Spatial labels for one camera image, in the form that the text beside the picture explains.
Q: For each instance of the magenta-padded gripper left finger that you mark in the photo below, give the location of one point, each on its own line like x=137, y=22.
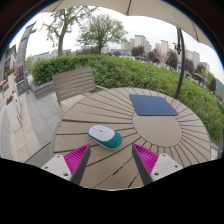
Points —
x=76, y=159

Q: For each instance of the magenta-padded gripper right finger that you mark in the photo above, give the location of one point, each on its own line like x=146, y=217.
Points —
x=146, y=159

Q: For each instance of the white and teal computer mouse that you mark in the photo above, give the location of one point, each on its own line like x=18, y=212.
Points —
x=104, y=135

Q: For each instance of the dark blue mouse pad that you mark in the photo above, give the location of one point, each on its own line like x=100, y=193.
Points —
x=152, y=104

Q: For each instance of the grey slatted outdoor chair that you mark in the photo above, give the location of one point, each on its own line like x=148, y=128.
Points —
x=73, y=82

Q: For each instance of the green hedge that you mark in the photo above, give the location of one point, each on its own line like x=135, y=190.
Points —
x=133, y=73

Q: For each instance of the dark curved parasol pole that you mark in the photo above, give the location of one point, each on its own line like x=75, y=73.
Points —
x=182, y=66

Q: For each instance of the distant high-rise buildings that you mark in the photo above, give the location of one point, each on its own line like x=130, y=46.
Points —
x=141, y=40

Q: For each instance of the slender bare-trunked tree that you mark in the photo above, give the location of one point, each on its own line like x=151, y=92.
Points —
x=60, y=40

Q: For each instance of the round leafy green tree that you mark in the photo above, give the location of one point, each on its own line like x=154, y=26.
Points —
x=101, y=30

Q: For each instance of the beige parasol canopy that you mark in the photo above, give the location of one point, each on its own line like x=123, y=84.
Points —
x=156, y=11

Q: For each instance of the dark tall sign post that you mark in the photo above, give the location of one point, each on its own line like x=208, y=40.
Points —
x=24, y=50

